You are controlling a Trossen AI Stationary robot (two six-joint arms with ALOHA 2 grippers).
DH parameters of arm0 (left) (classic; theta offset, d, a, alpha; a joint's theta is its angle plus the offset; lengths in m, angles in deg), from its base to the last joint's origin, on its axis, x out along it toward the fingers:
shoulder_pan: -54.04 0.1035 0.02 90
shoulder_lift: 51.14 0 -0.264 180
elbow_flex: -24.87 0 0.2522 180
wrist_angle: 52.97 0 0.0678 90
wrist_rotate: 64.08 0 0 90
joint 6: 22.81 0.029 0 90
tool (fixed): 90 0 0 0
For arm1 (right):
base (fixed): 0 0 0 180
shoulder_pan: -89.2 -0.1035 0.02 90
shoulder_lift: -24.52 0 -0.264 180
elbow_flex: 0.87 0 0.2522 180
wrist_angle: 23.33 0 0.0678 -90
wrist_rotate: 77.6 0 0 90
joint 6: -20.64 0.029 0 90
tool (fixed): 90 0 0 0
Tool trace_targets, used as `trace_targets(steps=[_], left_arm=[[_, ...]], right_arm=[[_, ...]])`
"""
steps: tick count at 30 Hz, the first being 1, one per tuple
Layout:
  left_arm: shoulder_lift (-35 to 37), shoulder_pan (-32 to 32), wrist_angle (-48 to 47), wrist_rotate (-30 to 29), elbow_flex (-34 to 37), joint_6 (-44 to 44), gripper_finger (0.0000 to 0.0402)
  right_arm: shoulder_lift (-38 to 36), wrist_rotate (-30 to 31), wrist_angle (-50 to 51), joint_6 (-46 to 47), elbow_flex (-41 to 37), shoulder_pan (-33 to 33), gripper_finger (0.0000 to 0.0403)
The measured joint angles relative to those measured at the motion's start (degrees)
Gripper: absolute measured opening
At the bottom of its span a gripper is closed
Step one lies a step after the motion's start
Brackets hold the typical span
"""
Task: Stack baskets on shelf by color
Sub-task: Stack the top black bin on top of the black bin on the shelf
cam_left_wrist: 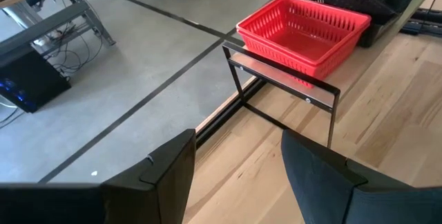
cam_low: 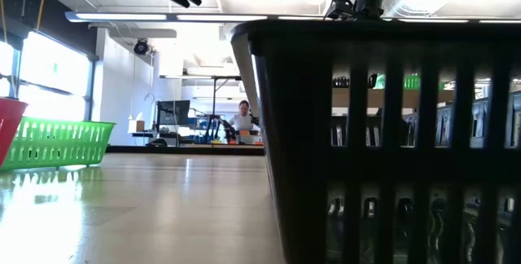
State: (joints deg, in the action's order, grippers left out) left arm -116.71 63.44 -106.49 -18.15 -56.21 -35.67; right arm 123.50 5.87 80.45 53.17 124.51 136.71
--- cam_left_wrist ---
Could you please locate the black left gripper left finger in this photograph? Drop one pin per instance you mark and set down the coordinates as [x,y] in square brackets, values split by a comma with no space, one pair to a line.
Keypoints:
[138,200]

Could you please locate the grey metal-legged desk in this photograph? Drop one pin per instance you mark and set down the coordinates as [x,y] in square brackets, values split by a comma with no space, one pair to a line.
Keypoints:
[45,27]

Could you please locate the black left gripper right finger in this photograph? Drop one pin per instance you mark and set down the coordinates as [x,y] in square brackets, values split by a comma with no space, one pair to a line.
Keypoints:
[328,189]

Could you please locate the black computer tower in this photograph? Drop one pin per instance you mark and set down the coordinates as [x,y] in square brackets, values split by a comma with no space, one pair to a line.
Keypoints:
[34,79]

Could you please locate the black metal shelf, wooden top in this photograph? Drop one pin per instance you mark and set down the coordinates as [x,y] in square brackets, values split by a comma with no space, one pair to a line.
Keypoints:
[276,77]

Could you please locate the red plastic slotted basket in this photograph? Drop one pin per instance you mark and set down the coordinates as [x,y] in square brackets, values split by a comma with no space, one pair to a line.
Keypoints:
[310,73]
[304,44]

